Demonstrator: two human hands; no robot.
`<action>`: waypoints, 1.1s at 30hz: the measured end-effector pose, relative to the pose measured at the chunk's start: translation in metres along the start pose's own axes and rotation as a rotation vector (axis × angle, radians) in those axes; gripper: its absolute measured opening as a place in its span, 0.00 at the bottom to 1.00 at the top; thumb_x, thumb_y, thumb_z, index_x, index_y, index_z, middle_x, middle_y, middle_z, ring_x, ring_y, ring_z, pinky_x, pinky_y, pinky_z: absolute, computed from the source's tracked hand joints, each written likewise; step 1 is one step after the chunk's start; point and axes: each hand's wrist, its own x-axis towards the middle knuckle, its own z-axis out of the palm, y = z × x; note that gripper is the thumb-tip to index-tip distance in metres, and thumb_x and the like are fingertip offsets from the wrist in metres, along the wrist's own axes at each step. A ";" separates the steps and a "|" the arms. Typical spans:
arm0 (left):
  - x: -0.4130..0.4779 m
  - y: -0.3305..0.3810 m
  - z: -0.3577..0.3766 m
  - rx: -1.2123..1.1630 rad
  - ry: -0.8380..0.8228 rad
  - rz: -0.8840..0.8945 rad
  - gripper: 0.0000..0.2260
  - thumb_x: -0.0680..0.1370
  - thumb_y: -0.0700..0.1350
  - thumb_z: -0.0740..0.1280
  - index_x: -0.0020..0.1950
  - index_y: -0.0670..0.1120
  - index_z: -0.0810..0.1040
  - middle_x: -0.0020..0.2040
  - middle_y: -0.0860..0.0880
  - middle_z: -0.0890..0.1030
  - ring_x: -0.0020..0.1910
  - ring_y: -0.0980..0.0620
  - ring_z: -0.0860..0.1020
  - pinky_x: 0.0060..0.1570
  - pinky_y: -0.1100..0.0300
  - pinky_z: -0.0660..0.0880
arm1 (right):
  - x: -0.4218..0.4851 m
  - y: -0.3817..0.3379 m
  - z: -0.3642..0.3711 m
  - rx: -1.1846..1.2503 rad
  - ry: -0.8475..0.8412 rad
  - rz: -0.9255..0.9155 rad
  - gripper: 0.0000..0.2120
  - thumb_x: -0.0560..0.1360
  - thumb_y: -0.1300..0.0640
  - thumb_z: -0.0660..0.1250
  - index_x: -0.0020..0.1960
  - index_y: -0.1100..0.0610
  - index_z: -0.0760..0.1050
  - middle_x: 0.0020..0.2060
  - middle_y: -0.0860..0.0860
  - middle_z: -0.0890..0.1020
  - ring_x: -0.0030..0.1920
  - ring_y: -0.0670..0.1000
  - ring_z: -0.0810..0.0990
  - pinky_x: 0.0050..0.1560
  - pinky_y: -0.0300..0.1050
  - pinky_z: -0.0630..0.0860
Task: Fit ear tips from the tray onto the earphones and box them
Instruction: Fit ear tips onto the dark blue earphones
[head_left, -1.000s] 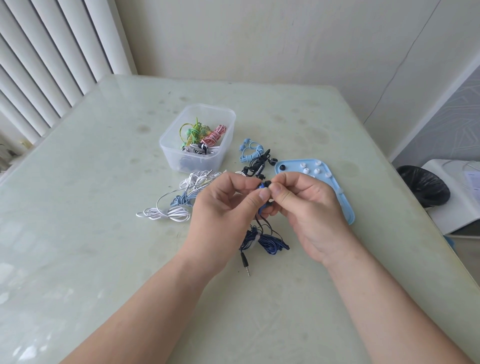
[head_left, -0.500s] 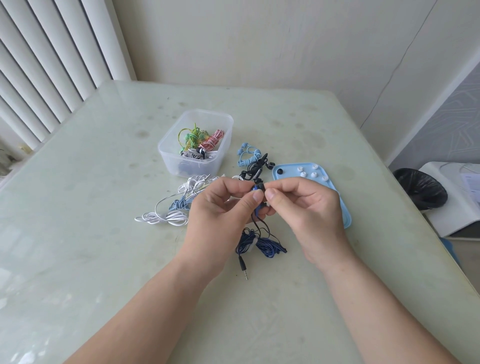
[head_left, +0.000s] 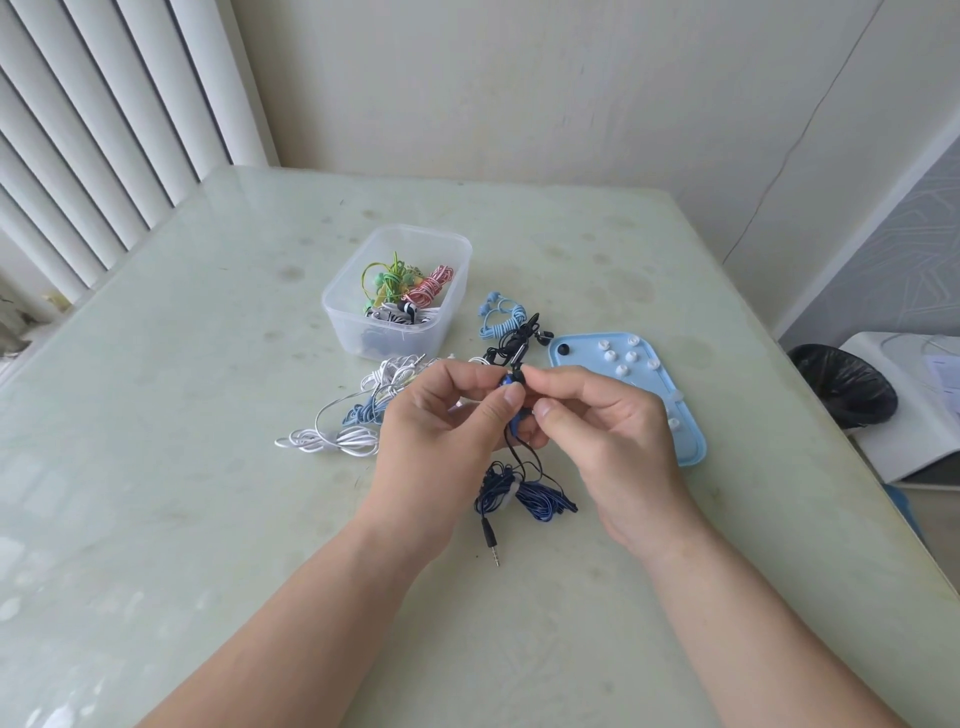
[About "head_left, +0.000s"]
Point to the person's right hand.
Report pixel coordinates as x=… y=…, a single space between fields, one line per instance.
x=622 y=457

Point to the person's left hand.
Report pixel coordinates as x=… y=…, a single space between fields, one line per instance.
x=420 y=450

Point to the person's right thumb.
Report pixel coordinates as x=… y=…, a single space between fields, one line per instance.
x=566 y=414

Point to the person's left thumb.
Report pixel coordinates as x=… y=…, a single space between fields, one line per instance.
x=491 y=414

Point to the person's right forearm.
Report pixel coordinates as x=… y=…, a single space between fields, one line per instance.
x=750 y=637

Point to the person's left forearm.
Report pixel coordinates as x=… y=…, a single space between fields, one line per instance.
x=300 y=637

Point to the group of white ear tips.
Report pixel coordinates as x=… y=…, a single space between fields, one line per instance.
x=621 y=370

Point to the light blue coiled earphones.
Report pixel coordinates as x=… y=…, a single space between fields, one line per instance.
x=495 y=327

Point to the blue white striped earphones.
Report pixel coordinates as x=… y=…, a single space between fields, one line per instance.
x=367 y=411

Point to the light blue plastic tray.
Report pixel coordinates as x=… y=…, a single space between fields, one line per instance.
x=690 y=447

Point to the black white striped earphones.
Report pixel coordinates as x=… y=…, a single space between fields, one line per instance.
x=405 y=312

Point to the red white striped earphones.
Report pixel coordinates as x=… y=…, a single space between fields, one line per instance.
x=432 y=285

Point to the clear plastic container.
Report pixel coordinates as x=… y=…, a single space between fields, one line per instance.
x=351 y=324

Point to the black trash bin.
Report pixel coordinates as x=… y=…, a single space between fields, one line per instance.
x=844 y=386

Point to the white side table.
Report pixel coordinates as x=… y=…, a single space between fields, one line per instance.
x=911 y=442

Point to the white paper sheet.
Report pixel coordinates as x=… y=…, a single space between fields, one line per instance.
x=945 y=386

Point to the white vertical blinds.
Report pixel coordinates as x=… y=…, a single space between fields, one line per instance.
x=112 y=112

